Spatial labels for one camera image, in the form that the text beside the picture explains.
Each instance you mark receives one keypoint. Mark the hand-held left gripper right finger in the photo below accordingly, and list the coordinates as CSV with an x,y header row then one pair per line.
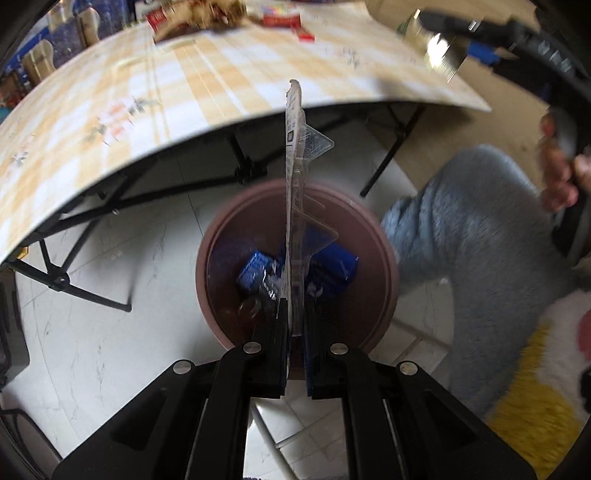
x,y
314,355

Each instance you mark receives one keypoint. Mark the black hard case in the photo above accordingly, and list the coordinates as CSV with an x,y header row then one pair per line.
x,y
11,332

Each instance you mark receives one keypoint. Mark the red cigarette box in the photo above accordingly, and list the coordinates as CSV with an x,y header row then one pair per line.
x,y
281,18

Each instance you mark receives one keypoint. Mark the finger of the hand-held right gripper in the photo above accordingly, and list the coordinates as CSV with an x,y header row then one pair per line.
x,y
471,23

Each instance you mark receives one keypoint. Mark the black folding table frame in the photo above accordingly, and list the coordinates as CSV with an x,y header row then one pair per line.
x,y
244,170

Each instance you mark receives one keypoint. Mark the brown round bin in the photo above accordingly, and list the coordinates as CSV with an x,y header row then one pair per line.
x,y
217,258

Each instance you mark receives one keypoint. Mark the person's right leg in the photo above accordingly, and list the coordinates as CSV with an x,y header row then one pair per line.
x,y
461,230

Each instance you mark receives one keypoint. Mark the blue coffee box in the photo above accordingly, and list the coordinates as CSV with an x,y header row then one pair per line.
x,y
332,270

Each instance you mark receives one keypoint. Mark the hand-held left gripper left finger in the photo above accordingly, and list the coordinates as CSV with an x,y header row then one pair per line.
x,y
277,341

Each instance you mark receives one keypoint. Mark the brown wrapper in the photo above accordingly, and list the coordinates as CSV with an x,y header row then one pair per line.
x,y
194,14

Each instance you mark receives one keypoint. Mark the small red box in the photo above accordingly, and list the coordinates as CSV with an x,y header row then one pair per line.
x,y
305,34

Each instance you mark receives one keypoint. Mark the person's right hand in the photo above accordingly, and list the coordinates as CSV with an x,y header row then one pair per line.
x,y
556,180

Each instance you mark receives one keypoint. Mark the folding table with plaid cloth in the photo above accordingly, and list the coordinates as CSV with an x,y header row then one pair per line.
x,y
207,69

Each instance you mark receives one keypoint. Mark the fluffy yellow white slipper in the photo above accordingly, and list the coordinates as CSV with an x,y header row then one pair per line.
x,y
540,392

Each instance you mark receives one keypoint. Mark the shiny silver wrapper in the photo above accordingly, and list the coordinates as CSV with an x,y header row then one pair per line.
x,y
438,50

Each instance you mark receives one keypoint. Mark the clear plastic blister pack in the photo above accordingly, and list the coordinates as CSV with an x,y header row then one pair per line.
x,y
295,207

